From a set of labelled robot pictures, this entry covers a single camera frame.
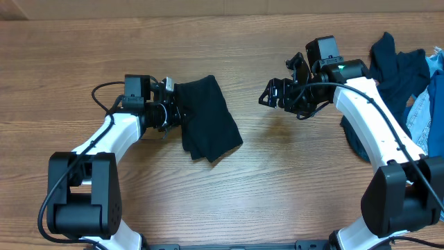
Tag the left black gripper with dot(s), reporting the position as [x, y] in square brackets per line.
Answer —
[177, 115]

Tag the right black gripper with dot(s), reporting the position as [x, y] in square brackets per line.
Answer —
[289, 91]

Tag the black t-shirt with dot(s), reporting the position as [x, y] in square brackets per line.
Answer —
[208, 128]

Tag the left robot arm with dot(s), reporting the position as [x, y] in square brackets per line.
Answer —
[83, 203]

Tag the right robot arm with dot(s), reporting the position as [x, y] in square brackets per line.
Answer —
[406, 191]

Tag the dark navy shirt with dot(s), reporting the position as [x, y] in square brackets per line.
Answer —
[401, 76]

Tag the light blue denim jeans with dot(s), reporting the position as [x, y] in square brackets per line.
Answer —
[419, 119]

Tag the blue garment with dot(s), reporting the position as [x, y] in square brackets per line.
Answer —
[435, 90]

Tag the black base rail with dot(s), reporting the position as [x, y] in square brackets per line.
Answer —
[229, 247]

